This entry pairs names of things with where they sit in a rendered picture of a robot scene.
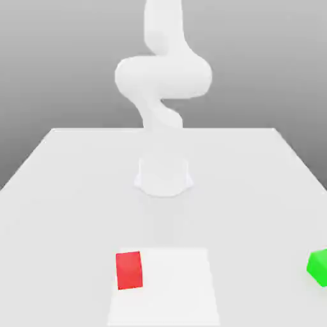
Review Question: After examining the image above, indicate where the small green cube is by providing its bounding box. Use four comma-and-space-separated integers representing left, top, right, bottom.
306, 248, 327, 288

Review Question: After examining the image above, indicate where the small red cube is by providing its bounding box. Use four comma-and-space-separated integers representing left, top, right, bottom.
115, 250, 144, 291

